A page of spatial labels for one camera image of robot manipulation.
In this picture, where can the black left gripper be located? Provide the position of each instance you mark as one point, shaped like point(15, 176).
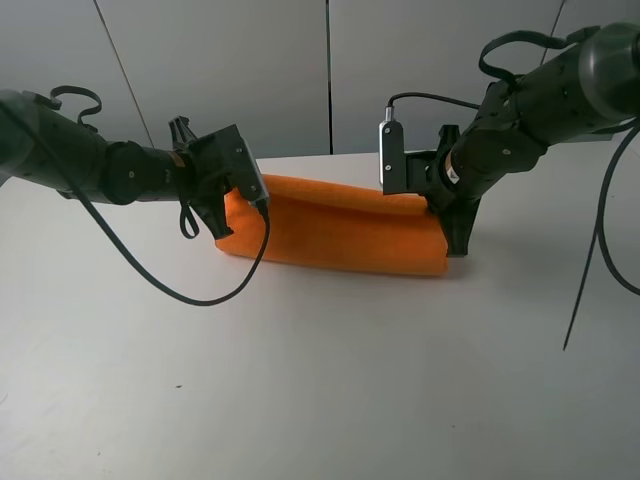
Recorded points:
point(209, 178)

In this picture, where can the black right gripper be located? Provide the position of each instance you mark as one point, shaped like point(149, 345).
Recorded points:
point(427, 177)

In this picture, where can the orange terry towel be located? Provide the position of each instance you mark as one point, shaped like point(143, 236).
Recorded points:
point(338, 227)

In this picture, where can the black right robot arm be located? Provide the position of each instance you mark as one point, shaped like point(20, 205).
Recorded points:
point(591, 86)

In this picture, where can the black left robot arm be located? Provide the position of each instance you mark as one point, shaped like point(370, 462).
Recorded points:
point(110, 172)

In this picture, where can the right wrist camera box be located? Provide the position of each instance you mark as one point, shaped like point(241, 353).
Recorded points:
point(393, 171)

